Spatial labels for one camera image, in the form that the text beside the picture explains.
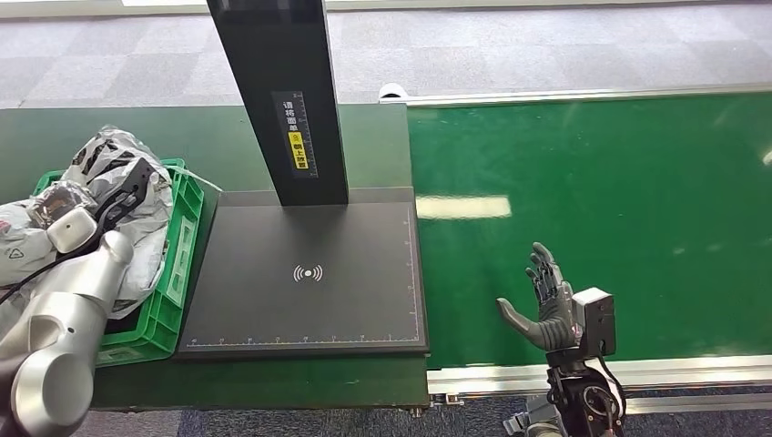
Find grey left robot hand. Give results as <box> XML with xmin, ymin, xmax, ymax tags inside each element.
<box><xmin>26</xmin><ymin>180</ymin><xmax>97</xmax><ymax>230</ymax></box>

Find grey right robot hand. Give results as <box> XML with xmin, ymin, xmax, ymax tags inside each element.
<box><xmin>495</xmin><ymin>242</ymin><xmax>580</xmax><ymax>354</ymax></box>

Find grey mailer bag black stripes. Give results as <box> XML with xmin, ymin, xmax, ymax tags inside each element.
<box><xmin>60</xmin><ymin>125</ymin><xmax>178</xmax><ymax>320</ymax></box>

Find green conveyor belt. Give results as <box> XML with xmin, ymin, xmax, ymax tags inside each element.
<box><xmin>407</xmin><ymin>93</ymin><xmax>772</xmax><ymax>371</ymax></box>

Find black inbound scanner machine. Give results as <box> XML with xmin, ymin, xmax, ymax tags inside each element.
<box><xmin>175</xmin><ymin>0</ymin><xmax>431</xmax><ymax>361</ymax></box>

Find green plastic crate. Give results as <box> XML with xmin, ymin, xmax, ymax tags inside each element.
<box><xmin>33</xmin><ymin>158</ymin><xmax>207</xmax><ymax>368</ymax></box>

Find black and yellow column label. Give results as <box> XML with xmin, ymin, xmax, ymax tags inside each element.
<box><xmin>271</xmin><ymin>90</ymin><xmax>319</xmax><ymax>179</ymax></box>

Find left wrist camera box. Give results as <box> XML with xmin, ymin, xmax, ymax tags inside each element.
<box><xmin>46</xmin><ymin>158</ymin><xmax>157</xmax><ymax>255</ymax></box>

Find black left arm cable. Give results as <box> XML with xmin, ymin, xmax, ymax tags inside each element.
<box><xmin>0</xmin><ymin>192</ymin><xmax>143</xmax><ymax>303</ymax></box>

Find silver conveyor frame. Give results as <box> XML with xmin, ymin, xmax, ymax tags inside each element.
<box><xmin>378</xmin><ymin>83</ymin><xmax>772</xmax><ymax>417</ymax></box>

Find grey conveyor support bracket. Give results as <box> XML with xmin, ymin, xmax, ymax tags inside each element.
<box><xmin>503</xmin><ymin>394</ymin><xmax>568</xmax><ymax>437</ymax></box>

